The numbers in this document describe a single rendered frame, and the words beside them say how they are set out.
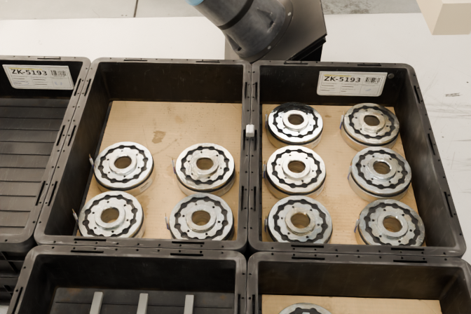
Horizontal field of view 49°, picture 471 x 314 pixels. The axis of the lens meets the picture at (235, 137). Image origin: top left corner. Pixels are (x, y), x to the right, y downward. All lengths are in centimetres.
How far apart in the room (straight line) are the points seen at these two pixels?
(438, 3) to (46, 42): 100
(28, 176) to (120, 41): 57
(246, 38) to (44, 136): 46
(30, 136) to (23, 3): 200
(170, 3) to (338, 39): 153
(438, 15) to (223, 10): 44
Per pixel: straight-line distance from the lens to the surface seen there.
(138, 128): 100
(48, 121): 106
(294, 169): 91
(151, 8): 279
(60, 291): 84
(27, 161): 101
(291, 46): 108
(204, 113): 101
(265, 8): 114
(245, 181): 78
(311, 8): 112
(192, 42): 139
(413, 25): 152
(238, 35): 114
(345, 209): 89
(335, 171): 93
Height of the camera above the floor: 156
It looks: 49 degrees down
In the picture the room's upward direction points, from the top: straight up
